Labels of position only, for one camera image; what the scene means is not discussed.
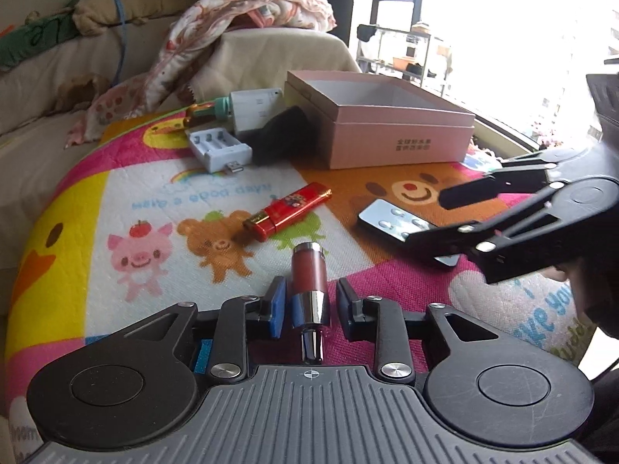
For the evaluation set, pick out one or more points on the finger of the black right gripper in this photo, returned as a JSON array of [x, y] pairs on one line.
[[460, 238], [531, 180]]

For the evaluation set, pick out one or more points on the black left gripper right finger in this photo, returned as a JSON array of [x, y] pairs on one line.
[[384, 323]]

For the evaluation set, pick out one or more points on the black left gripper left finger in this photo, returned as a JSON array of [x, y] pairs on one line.
[[222, 336]]

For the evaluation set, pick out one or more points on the red lip gloss tube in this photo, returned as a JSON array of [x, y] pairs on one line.
[[310, 305]]

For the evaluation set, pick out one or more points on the red lighter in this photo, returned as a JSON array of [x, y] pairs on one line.
[[286, 211]]

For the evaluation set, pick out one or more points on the white battery charger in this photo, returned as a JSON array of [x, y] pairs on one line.
[[219, 151]]

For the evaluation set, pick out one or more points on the teal handled tool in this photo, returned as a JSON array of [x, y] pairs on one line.
[[218, 109]]

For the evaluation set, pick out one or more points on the person's right hand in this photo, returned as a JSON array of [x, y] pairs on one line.
[[594, 284]]

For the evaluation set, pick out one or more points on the pink cardboard box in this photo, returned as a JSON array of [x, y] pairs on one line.
[[368, 120]]

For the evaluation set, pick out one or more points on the colourful cartoon play mat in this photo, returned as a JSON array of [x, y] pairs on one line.
[[138, 224]]

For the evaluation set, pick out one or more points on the metal shelf rack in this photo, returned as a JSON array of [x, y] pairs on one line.
[[416, 56]]

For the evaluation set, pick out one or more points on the floral pink blanket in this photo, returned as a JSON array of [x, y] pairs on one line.
[[190, 36]]

